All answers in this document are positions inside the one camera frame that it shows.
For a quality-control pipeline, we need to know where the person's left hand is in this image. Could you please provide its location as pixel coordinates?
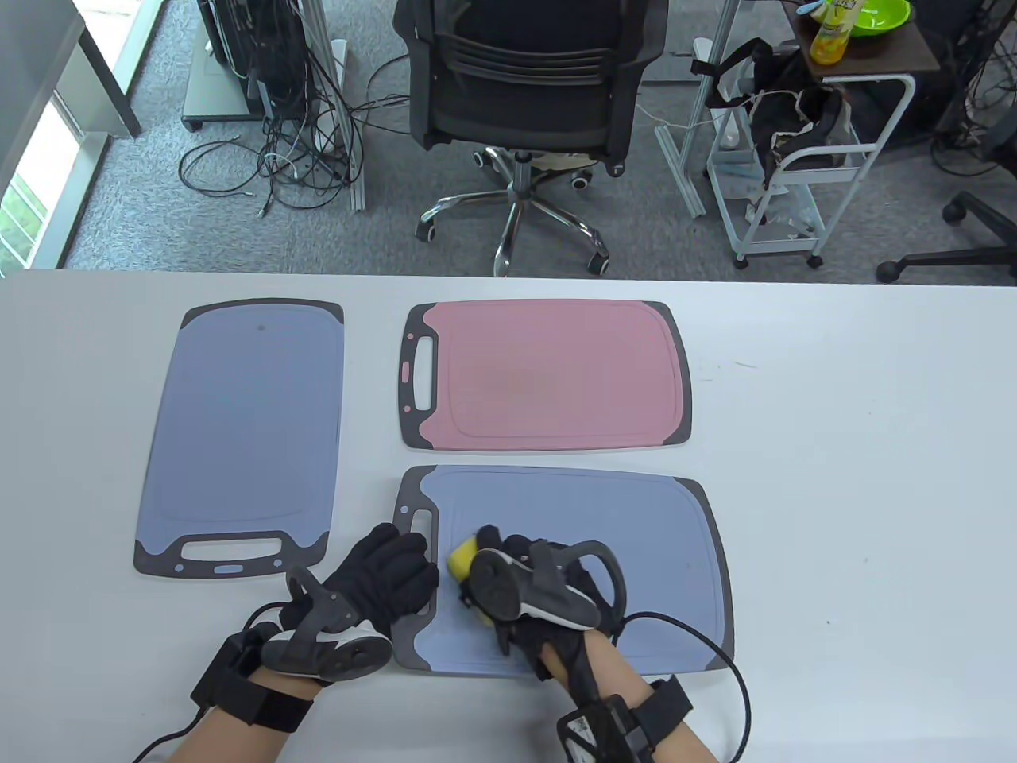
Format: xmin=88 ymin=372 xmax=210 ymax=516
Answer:
xmin=278 ymin=522 xmax=439 ymax=638

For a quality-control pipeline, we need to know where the person's right hand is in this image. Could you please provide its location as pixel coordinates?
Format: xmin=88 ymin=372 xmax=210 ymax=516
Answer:
xmin=475 ymin=525 xmax=625 ymax=683

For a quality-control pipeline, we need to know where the yellow green sponge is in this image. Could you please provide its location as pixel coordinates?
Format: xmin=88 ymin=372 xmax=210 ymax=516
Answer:
xmin=447 ymin=536 xmax=495 ymax=629

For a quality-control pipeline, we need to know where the grey white hand controller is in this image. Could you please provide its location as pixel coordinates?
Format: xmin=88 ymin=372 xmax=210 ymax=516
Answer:
xmin=261 ymin=566 xmax=393 ymax=683
xmin=461 ymin=540 xmax=627 ymax=633

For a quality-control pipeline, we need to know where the blue cutting board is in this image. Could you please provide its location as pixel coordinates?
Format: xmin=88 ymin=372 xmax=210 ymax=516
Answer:
xmin=133 ymin=298 xmax=346 ymax=579
xmin=392 ymin=465 xmax=736 ymax=678

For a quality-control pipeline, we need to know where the pink cutting board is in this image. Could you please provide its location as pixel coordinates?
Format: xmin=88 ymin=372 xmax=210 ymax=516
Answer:
xmin=400 ymin=300 xmax=693 ymax=454

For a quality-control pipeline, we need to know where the person's left forearm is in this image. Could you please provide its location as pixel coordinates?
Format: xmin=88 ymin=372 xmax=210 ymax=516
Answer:
xmin=163 ymin=684 xmax=319 ymax=763

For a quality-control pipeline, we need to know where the person's right forearm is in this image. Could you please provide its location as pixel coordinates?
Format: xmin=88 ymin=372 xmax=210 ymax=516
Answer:
xmin=540 ymin=636 xmax=716 ymax=763

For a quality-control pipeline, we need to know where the black office chair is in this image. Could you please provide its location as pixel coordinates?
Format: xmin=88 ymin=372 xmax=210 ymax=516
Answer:
xmin=393 ymin=0 xmax=668 ymax=279

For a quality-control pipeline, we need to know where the grey cart base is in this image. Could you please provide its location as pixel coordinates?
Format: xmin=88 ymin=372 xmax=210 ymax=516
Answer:
xmin=181 ymin=56 xmax=263 ymax=132

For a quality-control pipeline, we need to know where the window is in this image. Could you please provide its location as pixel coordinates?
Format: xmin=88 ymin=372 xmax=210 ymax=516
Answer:
xmin=0 ymin=87 xmax=108 ymax=271

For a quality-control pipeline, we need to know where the white power strip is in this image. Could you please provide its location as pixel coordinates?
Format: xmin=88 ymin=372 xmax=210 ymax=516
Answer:
xmin=314 ymin=40 xmax=350 ymax=152

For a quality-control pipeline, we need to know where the black computer tower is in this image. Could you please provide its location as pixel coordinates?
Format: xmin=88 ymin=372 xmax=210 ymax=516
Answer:
xmin=197 ymin=0 xmax=311 ymax=120

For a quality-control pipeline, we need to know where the black bag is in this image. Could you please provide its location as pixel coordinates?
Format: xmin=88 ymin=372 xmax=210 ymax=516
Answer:
xmin=691 ymin=38 xmax=855 ymax=188

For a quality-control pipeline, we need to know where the black chair base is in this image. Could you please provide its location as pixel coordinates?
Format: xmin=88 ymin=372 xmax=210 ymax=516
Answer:
xmin=876 ymin=191 xmax=1017 ymax=285

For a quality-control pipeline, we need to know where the yellow drink bottle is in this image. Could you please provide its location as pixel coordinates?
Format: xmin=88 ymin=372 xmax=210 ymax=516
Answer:
xmin=809 ymin=0 xmax=864 ymax=66

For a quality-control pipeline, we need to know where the white cart brown top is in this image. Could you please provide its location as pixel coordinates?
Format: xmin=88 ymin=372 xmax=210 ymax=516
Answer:
xmin=706 ymin=0 xmax=942 ymax=271

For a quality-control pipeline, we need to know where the green bowl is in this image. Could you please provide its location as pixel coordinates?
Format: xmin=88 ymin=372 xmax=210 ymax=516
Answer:
xmin=849 ymin=0 xmax=913 ymax=34

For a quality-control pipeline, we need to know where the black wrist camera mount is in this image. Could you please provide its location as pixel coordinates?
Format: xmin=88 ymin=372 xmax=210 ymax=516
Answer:
xmin=556 ymin=676 xmax=694 ymax=763
xmin=191 ymin=624 xmax=315 ymax=732

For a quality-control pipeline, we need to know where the black cable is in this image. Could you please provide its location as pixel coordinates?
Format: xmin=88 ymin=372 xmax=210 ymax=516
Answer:
xmin=620 ymin=610 xmax=752 ymax=763
xmin=131 ymin=707 xmax=207 ymax=763

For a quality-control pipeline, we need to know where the aluminium frame leg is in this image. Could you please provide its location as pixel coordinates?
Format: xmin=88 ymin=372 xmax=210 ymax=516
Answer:
xmin=306 ymin=0 xmax=366 ymax=214
xmin=655 ymin=0 xmax=744 ymax=219

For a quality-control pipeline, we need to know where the tangle of black cables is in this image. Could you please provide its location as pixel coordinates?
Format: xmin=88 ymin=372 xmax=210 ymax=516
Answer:
xmin=930 ymin=0 xmax=1017 ymax=180
xmin=179 ymin=48 xmax=414 ymax=219

